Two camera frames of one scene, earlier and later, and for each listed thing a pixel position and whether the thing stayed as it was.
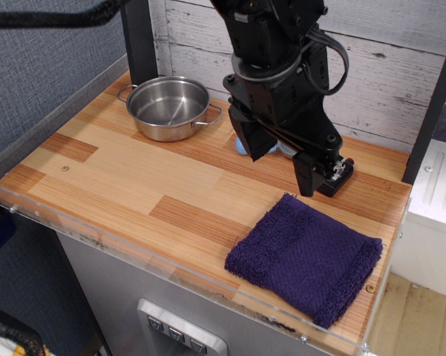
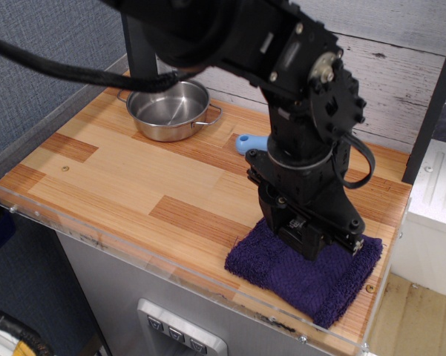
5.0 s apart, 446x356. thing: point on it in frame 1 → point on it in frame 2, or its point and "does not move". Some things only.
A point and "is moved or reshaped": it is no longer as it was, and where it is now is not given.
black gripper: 293,107 → 320,195
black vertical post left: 140,41 does not move
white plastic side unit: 428,252 does not move
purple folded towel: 314,262 does not move
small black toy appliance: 343,172 is moved or reshaped
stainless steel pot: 169,108 does not move
